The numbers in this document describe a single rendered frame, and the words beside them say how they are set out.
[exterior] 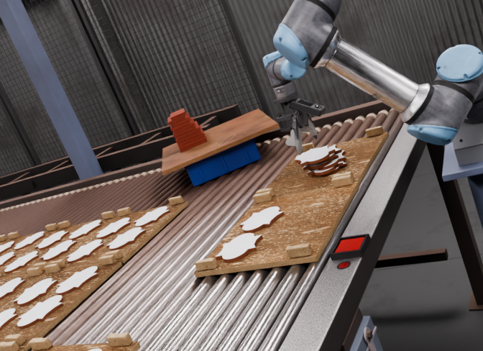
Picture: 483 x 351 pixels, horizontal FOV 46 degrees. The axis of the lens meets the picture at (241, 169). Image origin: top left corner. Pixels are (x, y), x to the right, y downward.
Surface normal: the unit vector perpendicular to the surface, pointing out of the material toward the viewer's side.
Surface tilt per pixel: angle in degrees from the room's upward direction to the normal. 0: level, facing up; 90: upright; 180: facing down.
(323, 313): 0
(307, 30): 76
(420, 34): 90
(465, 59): 40
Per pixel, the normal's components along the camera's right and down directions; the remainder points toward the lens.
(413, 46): -0.34, 0.38
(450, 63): -0.45, -0.46
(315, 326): -0.36, -0.90
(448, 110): 0.05, -0.08
